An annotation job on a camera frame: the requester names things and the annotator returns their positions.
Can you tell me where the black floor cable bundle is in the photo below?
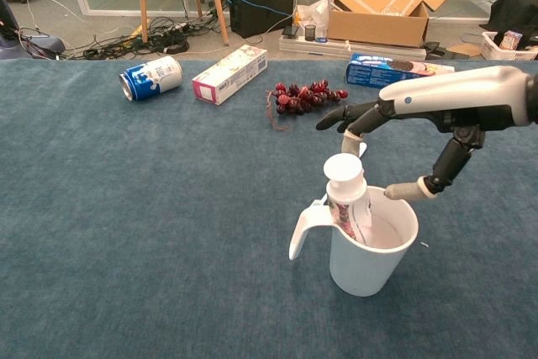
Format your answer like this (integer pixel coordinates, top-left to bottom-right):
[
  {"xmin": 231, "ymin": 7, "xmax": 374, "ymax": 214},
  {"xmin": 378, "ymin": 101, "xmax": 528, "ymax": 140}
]
[{"xmin": 66, "ymin": 16, "xmax": 226, "ymax": 61}]

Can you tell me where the small carton in basket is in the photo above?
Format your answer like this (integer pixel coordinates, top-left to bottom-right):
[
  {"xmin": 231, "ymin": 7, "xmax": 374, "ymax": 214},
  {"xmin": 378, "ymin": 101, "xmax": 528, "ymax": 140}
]
[{"xmin": 499, "ymin": 29, "xmax": 525, "ymax": 50}]

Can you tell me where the white plastic bag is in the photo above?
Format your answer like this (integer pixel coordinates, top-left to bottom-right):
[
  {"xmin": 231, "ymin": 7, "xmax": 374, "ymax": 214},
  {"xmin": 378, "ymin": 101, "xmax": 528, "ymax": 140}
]
[{"xmin": 293, "ymin": 0, "xmax": 331, "ymax": 39}]

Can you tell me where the black flat floor bracket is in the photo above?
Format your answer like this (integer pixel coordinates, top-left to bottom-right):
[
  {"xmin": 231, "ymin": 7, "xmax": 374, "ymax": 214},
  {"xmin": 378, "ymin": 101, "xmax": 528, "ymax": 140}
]
[{"xmin": 424, "ymin": 40, "xmax": 459, "ymax": 61}]

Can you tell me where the open cardboard box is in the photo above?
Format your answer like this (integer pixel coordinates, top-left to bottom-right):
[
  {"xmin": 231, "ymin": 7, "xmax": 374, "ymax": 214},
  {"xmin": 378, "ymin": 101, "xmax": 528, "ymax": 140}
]
[{"xmin": 309, "ymin": 0, "xmax": 461, "ymax": 49}]

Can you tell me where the blue cookie box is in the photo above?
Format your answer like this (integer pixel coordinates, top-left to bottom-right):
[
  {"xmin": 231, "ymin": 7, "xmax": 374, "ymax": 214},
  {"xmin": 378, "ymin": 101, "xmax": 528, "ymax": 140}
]
[{"xmin": 345, "ymin": 53, "xmax": 456, "ymax": 91}]

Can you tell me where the red grape bunch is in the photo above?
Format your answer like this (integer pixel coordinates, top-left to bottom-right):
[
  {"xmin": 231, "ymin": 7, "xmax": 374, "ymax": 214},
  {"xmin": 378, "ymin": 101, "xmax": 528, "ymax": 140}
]
[{"xmin": 265, "ymin": 78, "xmax": 350, "ymax": 132}]

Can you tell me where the black computer tower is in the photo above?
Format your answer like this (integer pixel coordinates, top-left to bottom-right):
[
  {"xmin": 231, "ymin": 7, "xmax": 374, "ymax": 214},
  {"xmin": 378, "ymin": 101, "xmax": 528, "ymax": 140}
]
[{"xmin": 226, "ymin": 0, "xmax": 296, "ymax": 40}]

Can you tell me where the white plastic mug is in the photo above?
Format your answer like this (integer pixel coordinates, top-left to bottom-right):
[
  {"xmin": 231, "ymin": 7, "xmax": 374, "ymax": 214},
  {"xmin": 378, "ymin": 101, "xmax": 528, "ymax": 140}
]
[{"xmin": 288, "ymin": 184, "xmax": 420, "ymax": 298}]

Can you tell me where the white plastic basket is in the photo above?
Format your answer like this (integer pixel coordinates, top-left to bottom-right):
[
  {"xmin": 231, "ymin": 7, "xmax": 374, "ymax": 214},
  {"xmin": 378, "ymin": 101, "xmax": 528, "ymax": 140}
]
[{"xmin": 481, "ymin": 30, "xmax": 538, "ymax": 61}]

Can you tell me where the white toothpaste tube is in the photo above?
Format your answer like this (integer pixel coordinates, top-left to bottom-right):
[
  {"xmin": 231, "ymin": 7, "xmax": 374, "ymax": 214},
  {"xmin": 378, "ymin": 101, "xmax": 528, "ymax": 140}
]
[{"xmin": 323, "ymin": 152, "xmax": 375, "ymax": 246}]

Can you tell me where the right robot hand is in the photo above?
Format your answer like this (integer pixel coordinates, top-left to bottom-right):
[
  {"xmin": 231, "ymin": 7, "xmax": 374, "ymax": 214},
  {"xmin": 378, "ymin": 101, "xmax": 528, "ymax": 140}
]
[{"xmin": 315, "ymin": 65, "xmax": 538, "ymax": 202}]

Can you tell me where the dark blue rounded base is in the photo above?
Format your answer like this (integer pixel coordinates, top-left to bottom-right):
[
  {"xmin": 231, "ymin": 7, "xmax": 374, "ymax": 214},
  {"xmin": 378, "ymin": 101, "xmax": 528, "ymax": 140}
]
[{"xmin": 0, "ymin": 0, "xmax": 66, "ymax": 61}]

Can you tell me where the blue network cable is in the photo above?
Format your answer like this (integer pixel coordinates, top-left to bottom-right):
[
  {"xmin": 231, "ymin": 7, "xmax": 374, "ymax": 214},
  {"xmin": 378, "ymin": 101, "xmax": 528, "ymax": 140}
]
[{"xmin": 229, "ymin": 0, "xmax": 295, "ymax": 20}]

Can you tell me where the aluminium profile platform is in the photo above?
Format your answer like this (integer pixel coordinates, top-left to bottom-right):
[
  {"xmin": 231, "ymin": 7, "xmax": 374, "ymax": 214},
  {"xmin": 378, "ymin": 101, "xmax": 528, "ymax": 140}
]
[{"xmin": 278, "ymin": 34, "xmax": 427, "ymax": 61}]

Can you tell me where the black cloth covered stand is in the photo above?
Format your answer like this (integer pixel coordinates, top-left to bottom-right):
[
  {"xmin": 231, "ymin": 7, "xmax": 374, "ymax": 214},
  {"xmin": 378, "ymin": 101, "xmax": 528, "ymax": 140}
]
[{"xmin": 489, "ymin": 0, "xmax": 538, "ymax": 47}]

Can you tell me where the blue carpet mat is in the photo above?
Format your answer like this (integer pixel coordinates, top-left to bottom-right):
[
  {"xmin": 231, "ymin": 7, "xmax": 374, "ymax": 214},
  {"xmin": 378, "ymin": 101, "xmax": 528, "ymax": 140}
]
[{"xmin": 0, "ymin": 58, "xmax": 538, "ymax": 359}]

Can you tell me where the light blue toothbrush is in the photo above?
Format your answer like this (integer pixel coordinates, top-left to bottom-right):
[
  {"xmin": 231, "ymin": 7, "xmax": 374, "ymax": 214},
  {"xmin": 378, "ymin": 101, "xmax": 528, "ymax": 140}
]
[{"xmin": 313, "ymin": 143, "xmax": 368, "ymax": 209}]

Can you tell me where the flat cardboard piece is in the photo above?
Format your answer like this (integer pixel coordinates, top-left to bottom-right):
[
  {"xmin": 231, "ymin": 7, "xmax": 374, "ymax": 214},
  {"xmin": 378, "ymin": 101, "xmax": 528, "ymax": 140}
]
[{"xmin": 446, "ymin": 43, "xmax": 484, "ymax": 58}]

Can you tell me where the blue and white can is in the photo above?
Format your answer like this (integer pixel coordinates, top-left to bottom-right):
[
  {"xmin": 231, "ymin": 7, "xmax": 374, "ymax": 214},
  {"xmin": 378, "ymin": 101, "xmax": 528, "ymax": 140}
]
[{"xmin": 119, "ymin": 55, "xmax": 183, "ymax": 103}]

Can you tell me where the pink floral toothpaste box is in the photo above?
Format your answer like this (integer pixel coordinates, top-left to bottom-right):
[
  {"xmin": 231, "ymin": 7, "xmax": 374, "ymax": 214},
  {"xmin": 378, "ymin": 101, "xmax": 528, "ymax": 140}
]
[{"xmin": 192, "ymin": 44, "xmax": 269, "ymax": 107}]

